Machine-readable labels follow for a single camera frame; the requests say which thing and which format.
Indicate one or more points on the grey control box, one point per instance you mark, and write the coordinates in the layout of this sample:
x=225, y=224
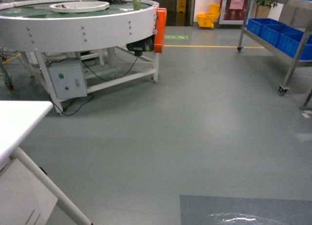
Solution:
x=68, y=79

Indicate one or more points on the steel shelf cart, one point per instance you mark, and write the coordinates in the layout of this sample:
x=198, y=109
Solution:
x=293, y=63

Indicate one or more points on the round white conveyor table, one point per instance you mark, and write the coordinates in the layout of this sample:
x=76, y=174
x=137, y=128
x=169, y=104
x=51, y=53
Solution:
x=114, y=45

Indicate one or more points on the orange motor guard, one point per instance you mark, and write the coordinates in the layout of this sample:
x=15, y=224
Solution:
x=161, y=17

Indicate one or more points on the yellow mop bucket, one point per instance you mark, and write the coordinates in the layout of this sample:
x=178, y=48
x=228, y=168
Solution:
x=207, y=20

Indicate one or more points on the yellow wet floor sign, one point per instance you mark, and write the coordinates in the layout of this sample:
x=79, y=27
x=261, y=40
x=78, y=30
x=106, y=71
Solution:
x=180, y=6

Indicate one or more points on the white round tray on conveyor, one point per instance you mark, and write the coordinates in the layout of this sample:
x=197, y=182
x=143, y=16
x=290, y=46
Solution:
x=79, y=6

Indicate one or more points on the blue bin on cart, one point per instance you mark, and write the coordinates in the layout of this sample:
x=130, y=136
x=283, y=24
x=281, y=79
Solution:
x=255, y=25
x=271, y=33
x=290, y=43

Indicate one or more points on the potted green plant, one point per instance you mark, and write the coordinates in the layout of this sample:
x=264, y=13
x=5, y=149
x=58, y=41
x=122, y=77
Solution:
x=263, y=8

